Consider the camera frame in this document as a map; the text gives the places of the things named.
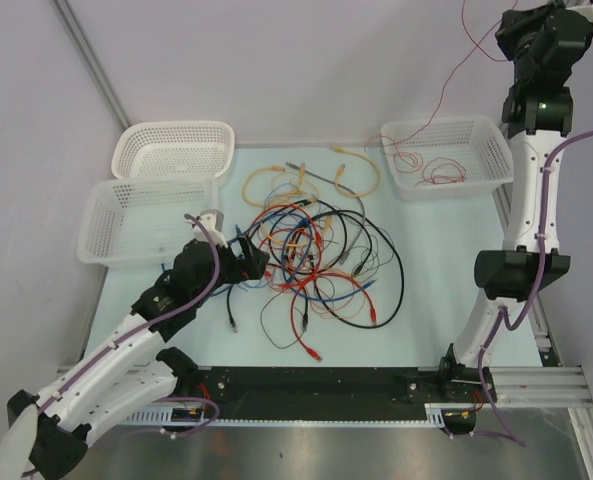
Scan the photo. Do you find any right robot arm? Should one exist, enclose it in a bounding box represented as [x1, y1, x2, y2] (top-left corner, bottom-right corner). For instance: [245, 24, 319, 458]
[437, 1, 593, 401]

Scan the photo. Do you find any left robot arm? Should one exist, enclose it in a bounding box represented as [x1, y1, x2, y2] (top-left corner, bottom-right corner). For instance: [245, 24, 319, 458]
[0, 235, 269, 479]

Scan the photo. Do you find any translucent basket front left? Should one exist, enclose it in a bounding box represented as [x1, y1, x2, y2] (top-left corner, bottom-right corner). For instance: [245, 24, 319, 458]
[77, 174, 218, 268]

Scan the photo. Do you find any white basket back left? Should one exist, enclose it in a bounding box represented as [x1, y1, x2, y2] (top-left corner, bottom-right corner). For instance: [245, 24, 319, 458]
[111, 121, 235, 186]

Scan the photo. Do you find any white basket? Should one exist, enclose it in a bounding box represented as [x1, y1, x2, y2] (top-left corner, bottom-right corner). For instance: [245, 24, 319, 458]
[380, 116, 514, 201]
[111, 121, 235, 186]

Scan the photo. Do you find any white basket right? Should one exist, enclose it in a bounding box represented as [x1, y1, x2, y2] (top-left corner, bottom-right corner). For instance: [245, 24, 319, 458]
[380, 116, 514, 201]

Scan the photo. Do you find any blue ethernet cable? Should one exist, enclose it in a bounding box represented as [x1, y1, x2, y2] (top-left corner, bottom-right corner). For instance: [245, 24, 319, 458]
[160, 259, 377, 314]
[228, 207, 327, 291]

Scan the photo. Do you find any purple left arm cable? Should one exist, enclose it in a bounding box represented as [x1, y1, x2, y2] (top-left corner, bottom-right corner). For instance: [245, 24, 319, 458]
[20, 214, 222, 476]

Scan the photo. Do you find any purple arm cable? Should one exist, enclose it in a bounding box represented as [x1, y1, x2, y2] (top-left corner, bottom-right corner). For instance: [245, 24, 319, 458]
[475, 124, 593, 446]
[20, 214, 222, 476]

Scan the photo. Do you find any thin black wire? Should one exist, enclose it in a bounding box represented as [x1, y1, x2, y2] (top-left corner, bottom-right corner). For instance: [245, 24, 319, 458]
[259, 209, 392, 350]

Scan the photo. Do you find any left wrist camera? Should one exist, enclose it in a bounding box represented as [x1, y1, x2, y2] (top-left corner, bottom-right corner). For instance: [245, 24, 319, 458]
[184, 209, 227, 246]

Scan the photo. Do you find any red ethernet cable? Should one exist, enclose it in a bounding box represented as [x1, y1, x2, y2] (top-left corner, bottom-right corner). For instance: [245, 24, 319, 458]
[248, 202, 380, 361]

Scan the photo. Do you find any black ethernet cable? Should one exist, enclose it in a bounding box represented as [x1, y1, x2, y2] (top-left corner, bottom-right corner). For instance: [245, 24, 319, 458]
[224, 197, 322, 334]

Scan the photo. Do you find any thin orange wire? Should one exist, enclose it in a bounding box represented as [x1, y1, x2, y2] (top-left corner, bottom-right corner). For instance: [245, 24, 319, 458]
[270, 219, 392, 321]

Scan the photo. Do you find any thick black cable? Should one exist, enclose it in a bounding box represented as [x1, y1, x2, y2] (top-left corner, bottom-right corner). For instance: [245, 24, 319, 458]
[268, 209, 406, 330]

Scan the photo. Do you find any grey ethernet cable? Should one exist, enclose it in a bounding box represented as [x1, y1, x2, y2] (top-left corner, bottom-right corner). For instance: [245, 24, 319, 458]
[285, 161, 372, 265]

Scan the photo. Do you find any yellow ethernet cable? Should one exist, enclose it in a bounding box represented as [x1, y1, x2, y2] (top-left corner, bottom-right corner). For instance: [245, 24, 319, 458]
[241, 162, 322, 209]
[329, 144, 381, 197]

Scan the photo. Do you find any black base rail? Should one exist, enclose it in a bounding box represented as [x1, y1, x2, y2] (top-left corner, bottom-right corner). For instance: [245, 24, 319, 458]
[156, 347, 497, 424]

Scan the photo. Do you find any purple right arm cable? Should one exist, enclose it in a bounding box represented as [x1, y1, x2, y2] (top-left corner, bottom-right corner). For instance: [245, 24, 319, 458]
[475, 124, 593, 446]

